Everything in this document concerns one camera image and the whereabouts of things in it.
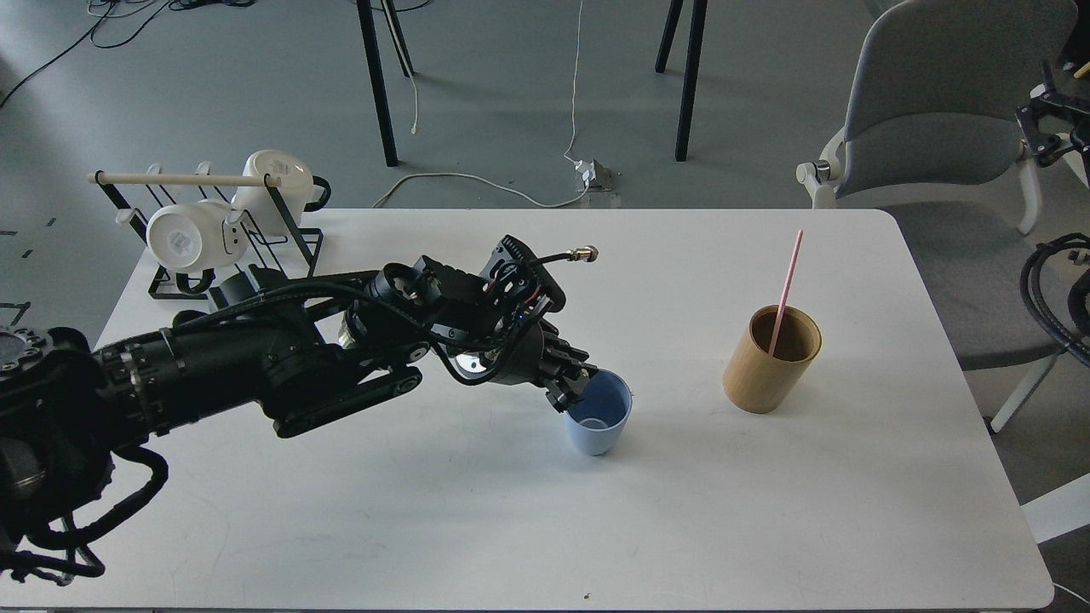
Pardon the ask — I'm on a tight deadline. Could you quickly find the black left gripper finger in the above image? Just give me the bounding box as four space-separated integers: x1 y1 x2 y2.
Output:
542 371 589 414
542 324 600 380

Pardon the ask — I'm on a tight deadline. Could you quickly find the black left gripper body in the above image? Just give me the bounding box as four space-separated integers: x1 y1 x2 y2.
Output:
417 235 597 387

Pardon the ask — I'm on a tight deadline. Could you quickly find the blue plastic cup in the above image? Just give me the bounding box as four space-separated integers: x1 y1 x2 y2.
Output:
565 370 632 456

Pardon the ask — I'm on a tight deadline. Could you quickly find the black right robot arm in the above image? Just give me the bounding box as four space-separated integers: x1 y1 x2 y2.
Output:
1016 60 1089 366

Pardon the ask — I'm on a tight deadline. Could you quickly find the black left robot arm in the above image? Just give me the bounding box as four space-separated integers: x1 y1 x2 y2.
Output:
1 235 600 586

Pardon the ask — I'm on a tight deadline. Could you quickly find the white power plug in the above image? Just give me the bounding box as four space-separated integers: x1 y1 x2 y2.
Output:
573 158 615 193

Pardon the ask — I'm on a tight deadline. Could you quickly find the bamboo cylinder holder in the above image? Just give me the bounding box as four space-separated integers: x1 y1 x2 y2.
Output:
720 304 823 414

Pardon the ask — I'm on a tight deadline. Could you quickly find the white mug rear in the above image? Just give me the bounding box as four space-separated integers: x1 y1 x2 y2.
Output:
232 149 332 237

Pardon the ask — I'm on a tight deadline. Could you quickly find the white mug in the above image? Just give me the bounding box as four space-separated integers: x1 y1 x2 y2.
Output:
146 199 250 274
232 149 332 237

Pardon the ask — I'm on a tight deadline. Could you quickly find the white mug front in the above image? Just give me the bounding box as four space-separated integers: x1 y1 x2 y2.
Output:
146 199 250 274

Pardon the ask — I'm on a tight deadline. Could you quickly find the black table leg left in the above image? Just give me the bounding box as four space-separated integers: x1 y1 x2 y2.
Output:
355 1 414 167

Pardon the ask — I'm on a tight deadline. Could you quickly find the black table leg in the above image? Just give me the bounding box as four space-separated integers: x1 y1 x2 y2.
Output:
355 1 414 167
654 1 709 163

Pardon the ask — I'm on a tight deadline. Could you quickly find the black table leg right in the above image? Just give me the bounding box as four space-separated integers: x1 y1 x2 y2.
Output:
654 1 709 163

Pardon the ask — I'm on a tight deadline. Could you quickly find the grey office chair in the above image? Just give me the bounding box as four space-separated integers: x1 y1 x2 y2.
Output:
795 1 1078 432

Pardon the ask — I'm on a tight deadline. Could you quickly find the white power cable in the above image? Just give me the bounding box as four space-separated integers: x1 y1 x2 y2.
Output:
372 0 597 209

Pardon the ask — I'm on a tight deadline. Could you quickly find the thin white hanging cable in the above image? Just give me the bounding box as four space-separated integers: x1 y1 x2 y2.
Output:
383 0 420 135

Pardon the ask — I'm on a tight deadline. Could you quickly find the black wire mug rack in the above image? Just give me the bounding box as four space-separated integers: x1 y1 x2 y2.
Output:
87 151 331 300

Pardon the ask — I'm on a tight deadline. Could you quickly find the black floor cable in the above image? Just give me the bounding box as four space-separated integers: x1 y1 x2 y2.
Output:
0 0 256 107

